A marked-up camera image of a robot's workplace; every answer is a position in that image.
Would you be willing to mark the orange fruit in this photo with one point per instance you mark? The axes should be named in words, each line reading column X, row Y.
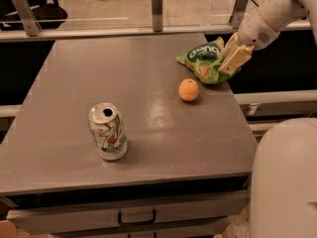
column 188, row 89

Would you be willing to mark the left metal railing bracket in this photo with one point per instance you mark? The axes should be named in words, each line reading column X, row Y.
column 31, row 26

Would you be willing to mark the black office chair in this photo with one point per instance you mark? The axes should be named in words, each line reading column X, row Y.
column 47, row 12

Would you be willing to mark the grey drawer with black handle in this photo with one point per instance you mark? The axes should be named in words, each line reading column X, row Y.
column 160, row 217

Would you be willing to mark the right metal railing bracket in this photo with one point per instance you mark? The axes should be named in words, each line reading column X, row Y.
column 238, row 13

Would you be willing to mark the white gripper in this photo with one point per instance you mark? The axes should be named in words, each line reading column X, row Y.
column 254, row 33

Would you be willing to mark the metal railing bracket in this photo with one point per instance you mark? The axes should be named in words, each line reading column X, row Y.
column 31, row 26
column 238, row 13
column 157, row 15

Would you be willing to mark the white soda can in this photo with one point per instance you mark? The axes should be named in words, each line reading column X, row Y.
column 108, row 131

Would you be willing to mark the middle metal railing bracket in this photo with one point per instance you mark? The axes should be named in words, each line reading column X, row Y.
column 157, row 15

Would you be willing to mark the green rice chip bag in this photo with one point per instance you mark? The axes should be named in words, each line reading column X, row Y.
column 204, row 62

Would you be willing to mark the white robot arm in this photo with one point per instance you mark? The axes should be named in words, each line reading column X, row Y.
column 284, row 178

